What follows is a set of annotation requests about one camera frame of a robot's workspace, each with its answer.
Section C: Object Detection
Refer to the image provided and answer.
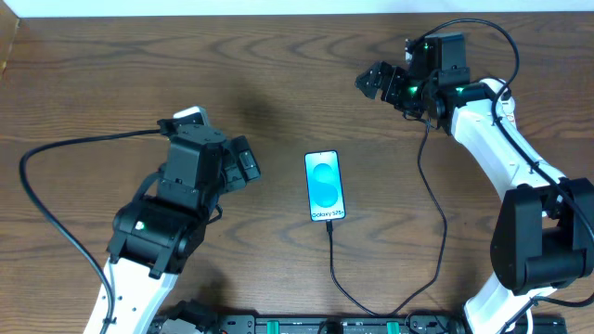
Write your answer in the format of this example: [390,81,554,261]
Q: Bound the blue Samsung Galaxy smartphone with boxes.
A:
[304,150,346,222]

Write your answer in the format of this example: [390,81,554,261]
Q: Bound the black USB charging cable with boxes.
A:
[325,115,449,319]

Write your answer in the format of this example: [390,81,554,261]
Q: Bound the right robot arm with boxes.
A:
[355,32,593,333]

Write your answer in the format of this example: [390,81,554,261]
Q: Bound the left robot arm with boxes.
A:
[84,120,261,333]

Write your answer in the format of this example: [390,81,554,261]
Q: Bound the white power strip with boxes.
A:
[498,88,517,128]

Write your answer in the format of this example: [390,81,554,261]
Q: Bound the black left camera cable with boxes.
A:
[18,118,177,334]

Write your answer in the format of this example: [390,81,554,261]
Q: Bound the black camera cable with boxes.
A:
[407,18,594,334]
[18,118,177,334]

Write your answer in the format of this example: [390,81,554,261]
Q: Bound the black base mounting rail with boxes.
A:
[152,301,568,334]

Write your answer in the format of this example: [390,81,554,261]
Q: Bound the black right camera cable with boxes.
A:
[407,18,594,334]

